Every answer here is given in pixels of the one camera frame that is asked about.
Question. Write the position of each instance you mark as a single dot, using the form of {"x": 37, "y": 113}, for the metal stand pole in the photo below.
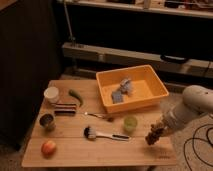
{"x": 71, "y": 36}

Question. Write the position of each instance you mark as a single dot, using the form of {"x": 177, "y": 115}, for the metal can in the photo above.
{"x": 47, "y": 122}

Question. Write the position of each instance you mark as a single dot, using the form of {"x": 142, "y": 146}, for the green chili pepper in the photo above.
{"x": 77, "y": 96}

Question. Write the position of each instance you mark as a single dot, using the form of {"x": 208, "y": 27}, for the dark rectangular bar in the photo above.
{"x": 65, "y": 109}

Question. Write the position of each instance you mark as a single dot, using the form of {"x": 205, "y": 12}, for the dark grape bunch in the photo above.
{"x": 154, "y": 135}

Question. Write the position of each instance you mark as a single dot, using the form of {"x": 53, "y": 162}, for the small green cup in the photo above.
{"x": 130, "y": 123}

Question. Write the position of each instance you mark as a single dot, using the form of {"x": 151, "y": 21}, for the crumpled grey cloth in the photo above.
{"x": 126, "y": 86}

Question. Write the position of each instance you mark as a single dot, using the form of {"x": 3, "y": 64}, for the grey metal shelf rail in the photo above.
{"x": 130, "y": 58}

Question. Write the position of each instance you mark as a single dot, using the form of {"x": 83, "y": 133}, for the metal spoon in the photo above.
{"x": 109, "y": 119}

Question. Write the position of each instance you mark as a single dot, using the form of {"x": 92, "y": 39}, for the yellow plastic bin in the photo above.
{"x": 146, "y": 88}

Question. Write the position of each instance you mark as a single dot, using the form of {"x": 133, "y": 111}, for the white dish brush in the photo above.
{"x": 92, "y": 134}

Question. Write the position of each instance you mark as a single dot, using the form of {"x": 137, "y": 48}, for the white paper cup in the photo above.
{"x": 51, "y": 94}

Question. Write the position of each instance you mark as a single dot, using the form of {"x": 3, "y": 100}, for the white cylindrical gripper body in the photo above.
{"x": 178, "y": 117}

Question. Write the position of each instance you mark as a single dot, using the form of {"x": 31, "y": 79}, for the blue-grey sponge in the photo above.
{"x": 117, "y": 97}

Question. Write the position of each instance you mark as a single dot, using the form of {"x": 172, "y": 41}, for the red-orange apple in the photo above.
{"x": 48, "y": 148}

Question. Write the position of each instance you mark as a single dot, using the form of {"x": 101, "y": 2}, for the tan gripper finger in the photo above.
{"x": 159, "y": 124}

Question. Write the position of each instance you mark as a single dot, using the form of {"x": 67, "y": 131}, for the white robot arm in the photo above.
{"x": 197, "y": 101}

